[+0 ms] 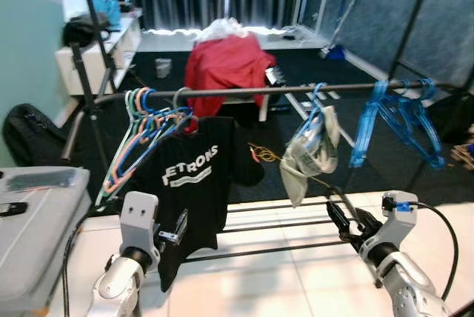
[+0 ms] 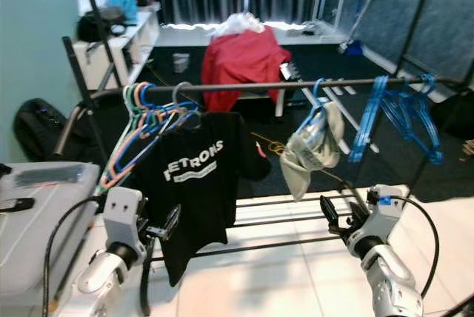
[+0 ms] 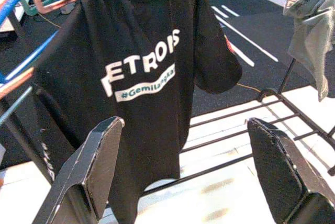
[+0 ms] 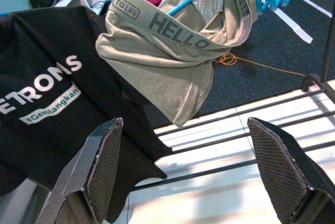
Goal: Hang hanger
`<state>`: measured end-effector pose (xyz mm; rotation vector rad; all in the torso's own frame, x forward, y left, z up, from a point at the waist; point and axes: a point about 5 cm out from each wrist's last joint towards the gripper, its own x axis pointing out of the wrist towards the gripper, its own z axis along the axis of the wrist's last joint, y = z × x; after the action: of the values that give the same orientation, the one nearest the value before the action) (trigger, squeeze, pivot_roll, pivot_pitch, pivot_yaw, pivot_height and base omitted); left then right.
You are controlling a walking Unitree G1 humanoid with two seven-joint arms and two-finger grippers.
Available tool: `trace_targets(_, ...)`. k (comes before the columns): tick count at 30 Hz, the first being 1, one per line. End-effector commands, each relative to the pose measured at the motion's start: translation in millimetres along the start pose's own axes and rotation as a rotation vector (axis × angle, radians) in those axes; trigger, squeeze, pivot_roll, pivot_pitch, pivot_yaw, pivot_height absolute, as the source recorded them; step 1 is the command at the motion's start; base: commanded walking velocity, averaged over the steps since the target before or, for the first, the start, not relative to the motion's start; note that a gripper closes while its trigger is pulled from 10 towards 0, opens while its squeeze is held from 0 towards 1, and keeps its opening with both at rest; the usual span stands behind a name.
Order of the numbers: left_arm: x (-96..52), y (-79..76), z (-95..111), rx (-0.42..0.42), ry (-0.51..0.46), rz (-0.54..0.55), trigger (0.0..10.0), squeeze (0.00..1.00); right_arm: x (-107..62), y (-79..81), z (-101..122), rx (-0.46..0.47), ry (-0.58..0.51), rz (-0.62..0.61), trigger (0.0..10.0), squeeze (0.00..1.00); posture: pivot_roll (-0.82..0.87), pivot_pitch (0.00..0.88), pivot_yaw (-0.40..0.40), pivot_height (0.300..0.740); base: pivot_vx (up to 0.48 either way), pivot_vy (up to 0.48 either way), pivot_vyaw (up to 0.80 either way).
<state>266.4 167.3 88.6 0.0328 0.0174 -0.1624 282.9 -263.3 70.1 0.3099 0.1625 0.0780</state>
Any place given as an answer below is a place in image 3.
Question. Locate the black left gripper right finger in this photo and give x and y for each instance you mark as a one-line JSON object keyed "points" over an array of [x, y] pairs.
{"points": [[285, 177]]}

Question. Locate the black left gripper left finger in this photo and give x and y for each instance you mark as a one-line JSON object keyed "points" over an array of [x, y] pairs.
{"points": [[78, 182]]}

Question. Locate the orange plastic hanger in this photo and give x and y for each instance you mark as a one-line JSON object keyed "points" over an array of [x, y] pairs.
{"points": [[60, 5]]}

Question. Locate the black metal drying rack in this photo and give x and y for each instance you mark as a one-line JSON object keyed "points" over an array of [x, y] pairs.
{"points": [[265, 94]]}

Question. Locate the grey-green T-shirt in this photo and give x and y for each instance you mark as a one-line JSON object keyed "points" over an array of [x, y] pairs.
{"points": [[314, 33]]}

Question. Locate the black printed T-shirt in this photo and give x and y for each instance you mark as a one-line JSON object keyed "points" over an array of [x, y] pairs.
{"points": [[131, 25]]}

